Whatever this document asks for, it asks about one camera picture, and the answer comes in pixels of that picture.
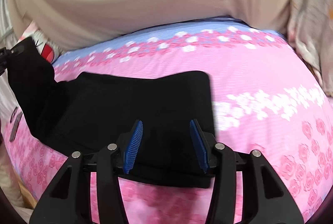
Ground black pants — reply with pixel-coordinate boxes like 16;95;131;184
6;38;215;188

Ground white cat face pillow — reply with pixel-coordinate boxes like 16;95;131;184
17;21;63;63

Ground black eyeglasses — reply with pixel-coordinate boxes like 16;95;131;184
10;106;18;123

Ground smartphone on bed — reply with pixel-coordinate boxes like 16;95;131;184
9;112;22;142

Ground pink floral bed quilt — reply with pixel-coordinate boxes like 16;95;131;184
2;21;332;223

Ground floral patterned fabric at right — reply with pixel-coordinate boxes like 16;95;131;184
287;0;332;97

